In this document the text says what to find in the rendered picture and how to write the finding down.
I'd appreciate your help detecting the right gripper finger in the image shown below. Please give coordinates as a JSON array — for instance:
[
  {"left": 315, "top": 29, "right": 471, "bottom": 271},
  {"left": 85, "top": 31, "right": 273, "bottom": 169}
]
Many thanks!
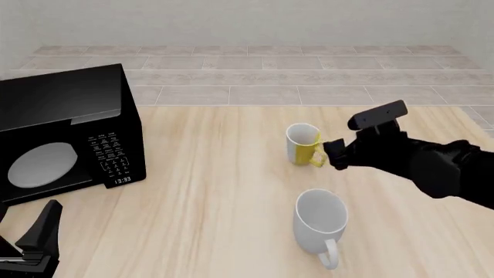
[
  {"left": 330, "top": 154, "right": 350, "bottom": 171},
  {"left": 323, "top": 138, "right": 348, "bottom": 159}
]

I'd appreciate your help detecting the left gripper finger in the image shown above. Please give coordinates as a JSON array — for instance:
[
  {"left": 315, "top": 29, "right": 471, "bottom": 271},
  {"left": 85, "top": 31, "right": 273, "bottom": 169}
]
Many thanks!
[{"left": 15, "top": 199, "right": 64, "bottom": 256}]

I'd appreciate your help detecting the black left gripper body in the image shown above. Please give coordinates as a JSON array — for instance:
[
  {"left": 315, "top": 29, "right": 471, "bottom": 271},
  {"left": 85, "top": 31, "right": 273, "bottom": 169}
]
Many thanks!
[{"left": 0, "top": 234, "right": 61, "bottom": 278}]

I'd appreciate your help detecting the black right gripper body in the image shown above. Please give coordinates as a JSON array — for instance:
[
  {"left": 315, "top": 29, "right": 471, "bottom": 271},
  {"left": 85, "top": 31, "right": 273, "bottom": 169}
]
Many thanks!
[{"left": 342, "top": 120, "right": 411, "bottom": 172}]

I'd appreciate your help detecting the yellow and white mug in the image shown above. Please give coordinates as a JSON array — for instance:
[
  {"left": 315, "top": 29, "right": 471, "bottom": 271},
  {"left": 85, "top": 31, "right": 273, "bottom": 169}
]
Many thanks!
[{"left": 285, "top": 122, "right": 328, "bottom": 169}]

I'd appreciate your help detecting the grey round turntable plate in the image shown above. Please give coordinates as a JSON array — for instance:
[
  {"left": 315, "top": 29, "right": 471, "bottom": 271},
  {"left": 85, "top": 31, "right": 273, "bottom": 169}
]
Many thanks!
[{"left": 7, "top": 141, "right": 77, "bottom": 188}]

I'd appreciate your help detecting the black microwave oven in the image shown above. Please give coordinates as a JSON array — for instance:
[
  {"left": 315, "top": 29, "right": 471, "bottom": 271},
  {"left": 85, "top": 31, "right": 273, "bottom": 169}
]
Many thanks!
[{"left": 0, "top": 63, "right": 147, "bottom": 208}]

